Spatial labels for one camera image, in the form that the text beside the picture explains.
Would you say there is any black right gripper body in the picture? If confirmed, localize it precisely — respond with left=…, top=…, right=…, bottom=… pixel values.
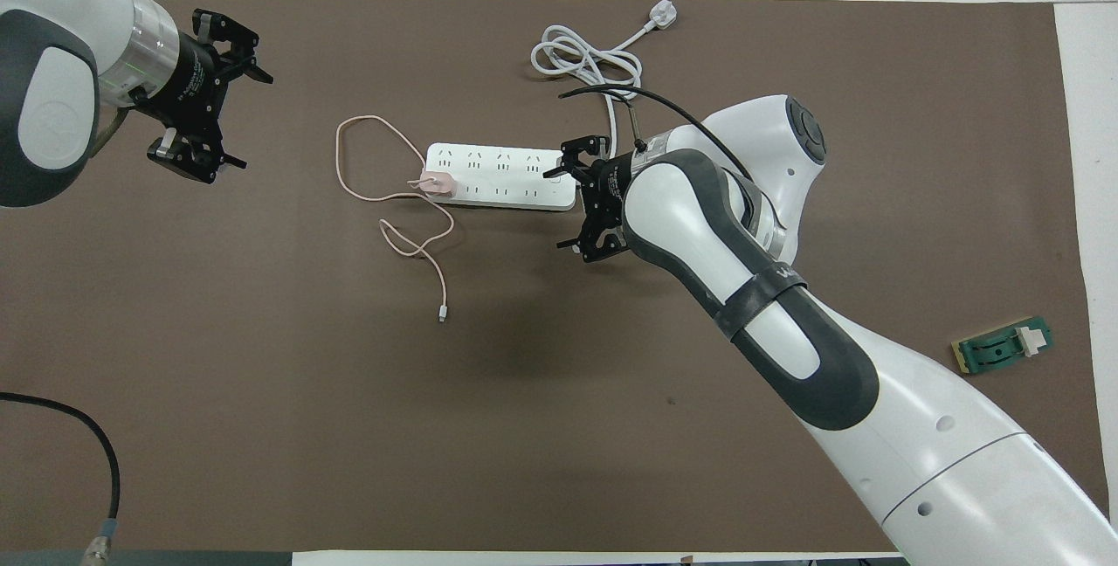
left=579, top=155, right=631, bottom=241

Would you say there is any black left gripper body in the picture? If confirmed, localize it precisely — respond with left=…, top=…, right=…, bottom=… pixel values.
left=135, top=29, right=231, bottom=145

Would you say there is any white power strip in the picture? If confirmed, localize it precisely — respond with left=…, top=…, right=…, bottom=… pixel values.
left=425, top=142, right=577, bottom=212

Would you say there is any pink charging cable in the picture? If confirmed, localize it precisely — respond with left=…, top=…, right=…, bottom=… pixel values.
left=336, top=115, right=455, bottom=323

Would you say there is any brown table mat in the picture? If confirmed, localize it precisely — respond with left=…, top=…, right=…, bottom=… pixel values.
left=0, top=0, right=1110, bottom=554

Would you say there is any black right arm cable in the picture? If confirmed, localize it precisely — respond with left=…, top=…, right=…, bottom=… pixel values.
left=559, top=84, right=756, bottom=183

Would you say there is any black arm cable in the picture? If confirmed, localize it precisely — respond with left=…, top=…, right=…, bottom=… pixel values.
left=559, top=84, right=756, bottom=183
left=0, top=391, right=121, bottom=566

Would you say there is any white power cord with plug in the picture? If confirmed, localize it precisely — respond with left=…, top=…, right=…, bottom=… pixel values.
left=531, top=0, right=680, bottom=161

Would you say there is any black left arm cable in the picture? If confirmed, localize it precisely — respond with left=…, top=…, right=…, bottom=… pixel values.
left=0, top=391, right=121, bottom=566

